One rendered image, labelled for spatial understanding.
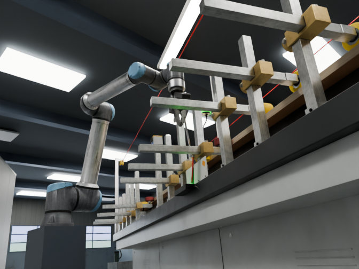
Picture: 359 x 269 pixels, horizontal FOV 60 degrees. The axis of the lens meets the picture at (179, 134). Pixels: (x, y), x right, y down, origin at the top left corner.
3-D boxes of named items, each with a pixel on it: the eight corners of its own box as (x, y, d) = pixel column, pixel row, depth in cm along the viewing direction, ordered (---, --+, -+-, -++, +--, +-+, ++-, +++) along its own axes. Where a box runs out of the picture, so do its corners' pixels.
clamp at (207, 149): (203, 152, 140) (202, 141, 142) (193, 160, 152) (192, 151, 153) (215, 152, 142) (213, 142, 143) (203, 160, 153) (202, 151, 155)
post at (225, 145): (226, 167, 120) (212, 63, 137) (223, 170, 123) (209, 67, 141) (234, 168, 121) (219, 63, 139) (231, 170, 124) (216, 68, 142)
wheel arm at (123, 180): (121, 183, 176) (121, 176, 178) (120, 185, 179) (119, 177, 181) (192, 183, 190) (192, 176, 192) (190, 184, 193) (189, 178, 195)
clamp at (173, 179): (170, 182, 182) (169, 174, 184) (164, 187, 194) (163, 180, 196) (180, 182, 184) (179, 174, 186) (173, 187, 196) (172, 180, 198)
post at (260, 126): (265, 158, 97) (242, 33, 114) (258, 161, 100) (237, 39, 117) (274, 158, 98) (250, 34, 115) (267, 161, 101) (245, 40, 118)
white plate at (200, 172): (207, 177, 135) (204, 155, 138) (186, 190, 157) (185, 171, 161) (208, 177, 135) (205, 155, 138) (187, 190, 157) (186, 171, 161)
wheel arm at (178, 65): (172, 65, 94) (171, 55, 95) (169, 71, 97) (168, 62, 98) (307, 82, 110) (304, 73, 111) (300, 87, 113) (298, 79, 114)
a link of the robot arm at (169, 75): (173, 70, 177) (186, 62, 171) (174, 89, 173) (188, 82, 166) (161, 64, 171) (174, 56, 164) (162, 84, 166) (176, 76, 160)
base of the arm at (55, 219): (47, 226, 173) (49, 208, 177) (34, 230, 185) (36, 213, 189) (79, 227, 186) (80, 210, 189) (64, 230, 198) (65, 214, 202)
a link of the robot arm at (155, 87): (143, 73, 176) (158, 64, 169) (158, 80, 185) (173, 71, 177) (144, 88, 173) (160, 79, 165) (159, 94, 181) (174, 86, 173)
